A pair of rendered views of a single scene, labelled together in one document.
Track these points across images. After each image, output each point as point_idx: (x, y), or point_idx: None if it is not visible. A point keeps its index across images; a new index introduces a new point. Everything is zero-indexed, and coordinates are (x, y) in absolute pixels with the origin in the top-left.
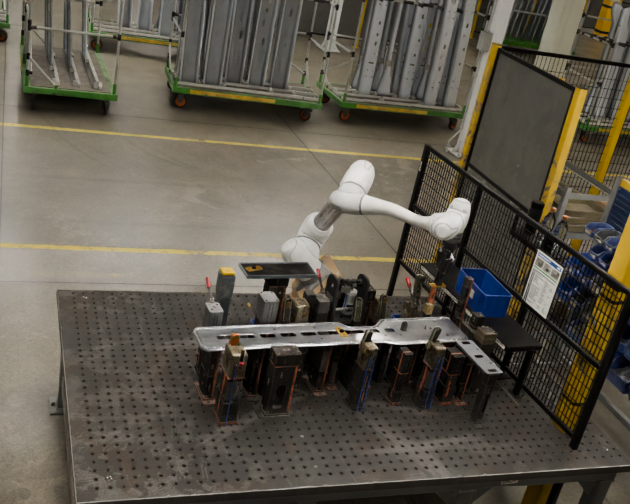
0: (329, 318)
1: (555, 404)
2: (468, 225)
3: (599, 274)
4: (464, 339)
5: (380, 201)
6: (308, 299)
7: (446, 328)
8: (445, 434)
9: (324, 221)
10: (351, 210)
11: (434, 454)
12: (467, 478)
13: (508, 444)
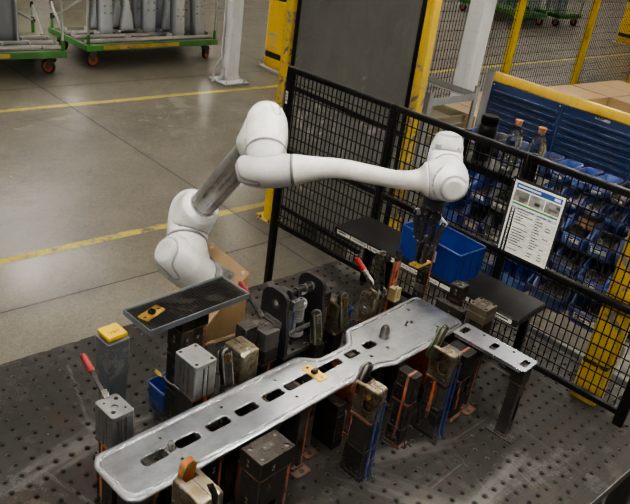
0: (280, 352)
1: (555, 366)
2: (385, 163)
3: None
4: (458, 325)
5: (320, 159)
6: (248, 336)
7: (428, 315)
8: (486, 470)
9: (211, 203)
10: (278, 182)
11: None
12: None
13: (558, 452)
